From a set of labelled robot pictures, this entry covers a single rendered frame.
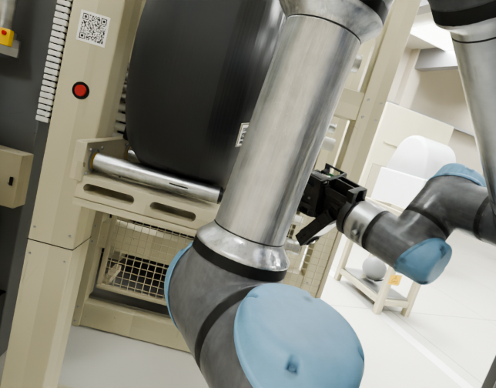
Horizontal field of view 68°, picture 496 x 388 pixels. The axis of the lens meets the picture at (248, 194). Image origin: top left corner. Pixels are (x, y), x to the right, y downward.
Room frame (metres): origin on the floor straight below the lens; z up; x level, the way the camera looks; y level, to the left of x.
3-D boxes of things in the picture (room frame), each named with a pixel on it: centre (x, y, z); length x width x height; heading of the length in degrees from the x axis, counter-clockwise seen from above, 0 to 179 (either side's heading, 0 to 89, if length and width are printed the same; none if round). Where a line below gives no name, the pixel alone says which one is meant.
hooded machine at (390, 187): (4.69, -2.01, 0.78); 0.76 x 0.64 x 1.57; 26
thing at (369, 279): (3.04, -1.24, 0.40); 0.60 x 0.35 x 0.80; 23
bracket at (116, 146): (1.08, 0.43, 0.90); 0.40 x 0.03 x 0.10; 3
